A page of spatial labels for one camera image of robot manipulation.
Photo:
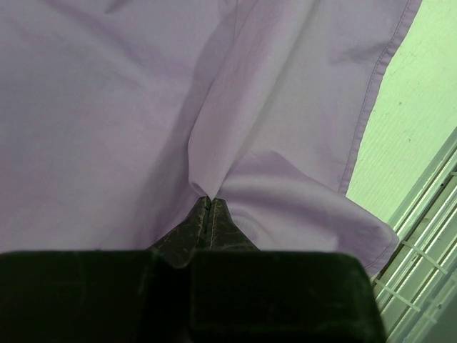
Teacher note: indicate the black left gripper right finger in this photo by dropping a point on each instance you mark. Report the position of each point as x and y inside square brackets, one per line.
[241, 294]

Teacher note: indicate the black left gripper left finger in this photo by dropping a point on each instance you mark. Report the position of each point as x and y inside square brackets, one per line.
[102, 296]

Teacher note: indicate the purple trousers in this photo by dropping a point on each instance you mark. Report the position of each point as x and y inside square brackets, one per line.
[116, 116]

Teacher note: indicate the aluminium frame rail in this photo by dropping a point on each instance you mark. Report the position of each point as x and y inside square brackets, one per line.
[416, 287]

